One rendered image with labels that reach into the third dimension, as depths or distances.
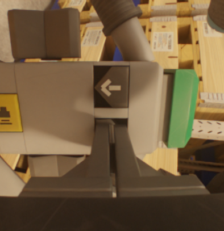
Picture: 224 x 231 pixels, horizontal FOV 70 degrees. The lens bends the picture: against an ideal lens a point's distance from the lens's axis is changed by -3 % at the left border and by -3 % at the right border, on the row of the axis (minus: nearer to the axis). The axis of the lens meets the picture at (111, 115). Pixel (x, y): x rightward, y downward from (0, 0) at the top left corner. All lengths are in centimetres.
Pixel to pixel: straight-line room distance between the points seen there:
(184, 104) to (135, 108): 5
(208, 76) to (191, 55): 20
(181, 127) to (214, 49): 119
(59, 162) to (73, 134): 4
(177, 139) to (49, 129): 13
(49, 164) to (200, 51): 123
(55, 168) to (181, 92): 15
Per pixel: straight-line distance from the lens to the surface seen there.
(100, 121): 16
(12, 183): 24
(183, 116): 18
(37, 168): 20
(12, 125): 18
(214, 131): 107
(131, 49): 16
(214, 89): 113
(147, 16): 172
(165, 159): 89
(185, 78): 17
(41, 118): 17
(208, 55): 130
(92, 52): 137
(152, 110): 16
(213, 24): 84
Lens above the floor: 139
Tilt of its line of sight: 14 degrees down
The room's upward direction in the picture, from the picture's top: 94 degrees clockwise
